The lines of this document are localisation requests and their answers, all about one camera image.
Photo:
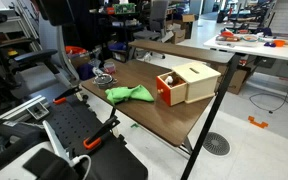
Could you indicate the red front wooden drawer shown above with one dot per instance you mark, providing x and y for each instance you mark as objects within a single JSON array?
[{"x": 164, "y": 92}]

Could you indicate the brown white plush toy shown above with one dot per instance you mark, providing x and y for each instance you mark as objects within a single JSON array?
[{"x": 169, "y": 80}]

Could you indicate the green cloth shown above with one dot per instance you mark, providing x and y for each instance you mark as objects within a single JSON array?
[{"x": 127, "y": 94}]

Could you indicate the pink red cup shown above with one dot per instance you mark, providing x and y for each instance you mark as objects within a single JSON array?
[{"x": 109, "y": 68}]

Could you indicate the metal pot with lid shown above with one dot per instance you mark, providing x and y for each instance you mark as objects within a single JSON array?
[{"x": 104, "y": 81}]

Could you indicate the cream wooden slotted box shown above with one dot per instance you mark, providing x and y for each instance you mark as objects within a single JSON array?
[{"x": 200, "y": 86}]

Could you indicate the open cardboard box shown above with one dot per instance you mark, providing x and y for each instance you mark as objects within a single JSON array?
[{"x": 179, "y": 36}]

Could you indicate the brown wooden table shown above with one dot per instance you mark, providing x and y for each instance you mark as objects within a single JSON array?
[{"x": 214, "y": 106}]

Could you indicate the round floor drain grate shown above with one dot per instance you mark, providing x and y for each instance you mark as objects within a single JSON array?
[{"x": 216, "y": 144}]

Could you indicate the cardboard box under desk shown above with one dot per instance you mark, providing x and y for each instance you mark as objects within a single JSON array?
[{"x": 237, "y": 80}]

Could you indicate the black grey office chair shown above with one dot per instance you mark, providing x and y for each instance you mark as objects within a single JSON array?
[{"x": 34, "y": 55}]

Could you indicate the orange floor marker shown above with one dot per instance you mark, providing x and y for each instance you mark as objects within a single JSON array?
[{"x": 259, "y": 125}]

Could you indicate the black power adapter block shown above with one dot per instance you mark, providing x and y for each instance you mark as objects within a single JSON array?
[{"x": 47, "y": 165}]

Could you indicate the white table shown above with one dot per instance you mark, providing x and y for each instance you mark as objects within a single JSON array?
[{"x": 260, "y": 50}]

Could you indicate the orange bowl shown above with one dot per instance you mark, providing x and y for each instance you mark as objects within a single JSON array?
[{"x": 279, "y": 43}]

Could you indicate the aluminium extrusion rail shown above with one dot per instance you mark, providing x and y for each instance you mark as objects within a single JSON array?
[{"x": 20, "y": 108}]

